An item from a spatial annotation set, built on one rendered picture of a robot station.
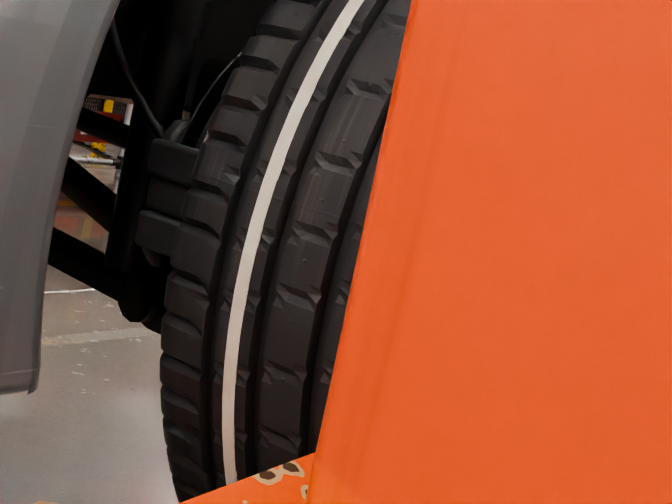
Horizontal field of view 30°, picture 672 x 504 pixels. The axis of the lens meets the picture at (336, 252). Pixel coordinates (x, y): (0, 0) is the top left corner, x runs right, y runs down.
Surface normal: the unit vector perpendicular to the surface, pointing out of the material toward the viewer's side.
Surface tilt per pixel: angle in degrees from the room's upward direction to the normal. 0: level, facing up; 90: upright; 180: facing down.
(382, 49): 62
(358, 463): 90
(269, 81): 68
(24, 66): 90
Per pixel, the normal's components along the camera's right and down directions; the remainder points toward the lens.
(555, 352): -0.61, 0.00
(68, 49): 0.77, 0.25
